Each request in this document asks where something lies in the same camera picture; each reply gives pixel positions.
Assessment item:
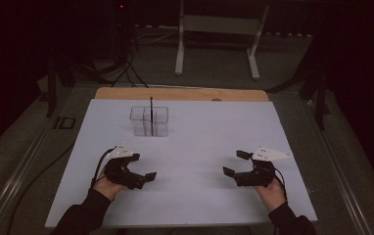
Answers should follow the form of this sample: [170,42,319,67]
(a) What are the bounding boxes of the clear plastic organizer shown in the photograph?
[129,106,169,138]

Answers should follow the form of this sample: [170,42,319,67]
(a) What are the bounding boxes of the person's right hand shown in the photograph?
[253,177,288,213]

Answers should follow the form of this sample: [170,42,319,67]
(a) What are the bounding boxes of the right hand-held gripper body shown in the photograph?
[233,145,293,189]

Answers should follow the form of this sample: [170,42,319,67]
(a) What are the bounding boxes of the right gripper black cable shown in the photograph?
[272,166,289,203]

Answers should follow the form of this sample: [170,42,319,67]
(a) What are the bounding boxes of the metal floor rail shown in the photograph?
[0,94,78,235]
[305,97,374,235]

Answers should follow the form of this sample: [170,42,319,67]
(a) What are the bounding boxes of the white metal stand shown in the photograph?
[174,0,270,81]

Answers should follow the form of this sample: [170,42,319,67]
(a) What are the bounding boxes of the person's left hand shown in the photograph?
[91,165,126,202]

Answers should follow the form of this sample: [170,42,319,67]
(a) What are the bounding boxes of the white cable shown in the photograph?
[135,27,180,46]

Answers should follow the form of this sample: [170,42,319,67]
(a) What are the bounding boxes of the black and silver pen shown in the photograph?
[149,96,155,137]

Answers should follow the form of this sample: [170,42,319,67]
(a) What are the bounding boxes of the black floor cable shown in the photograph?
[6,143,75,235]

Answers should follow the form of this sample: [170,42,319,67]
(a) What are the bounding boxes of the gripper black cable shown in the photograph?
[90,146,117,190]
[272,166,289,203]

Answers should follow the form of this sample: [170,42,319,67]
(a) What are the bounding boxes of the black stand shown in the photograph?
[45,58,77,118]
[297,65,332,131]

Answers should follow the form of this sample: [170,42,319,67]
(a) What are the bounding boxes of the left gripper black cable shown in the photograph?
[90,146,117,190]

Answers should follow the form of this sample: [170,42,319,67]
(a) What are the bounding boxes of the white board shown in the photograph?
[44,98,318,228]

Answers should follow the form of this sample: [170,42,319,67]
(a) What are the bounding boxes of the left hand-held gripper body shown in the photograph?
[104,141,146,191]

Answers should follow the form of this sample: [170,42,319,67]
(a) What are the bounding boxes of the wooden table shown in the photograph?
[94,86,270,103]

